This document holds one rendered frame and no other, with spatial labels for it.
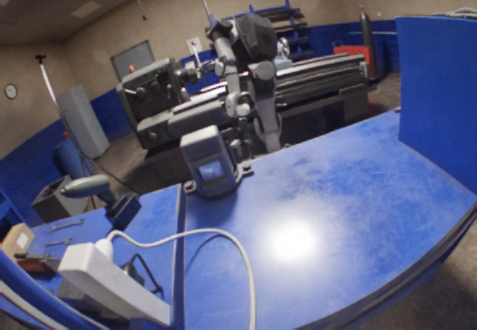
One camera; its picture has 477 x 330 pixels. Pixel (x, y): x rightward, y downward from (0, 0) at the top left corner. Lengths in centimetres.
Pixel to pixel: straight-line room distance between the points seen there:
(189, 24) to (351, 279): 537
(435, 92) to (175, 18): 530
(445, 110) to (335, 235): 42
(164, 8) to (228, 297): 553
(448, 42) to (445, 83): 10
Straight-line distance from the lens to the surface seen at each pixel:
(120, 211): 67
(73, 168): 441
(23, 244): 122
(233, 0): 558
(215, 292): 42
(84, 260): 27
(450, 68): 58
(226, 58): 120
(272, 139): 161
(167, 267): 50
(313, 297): 38
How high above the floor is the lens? 123
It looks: 28 degrees down
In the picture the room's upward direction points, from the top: 18 degrees counter-clockwise
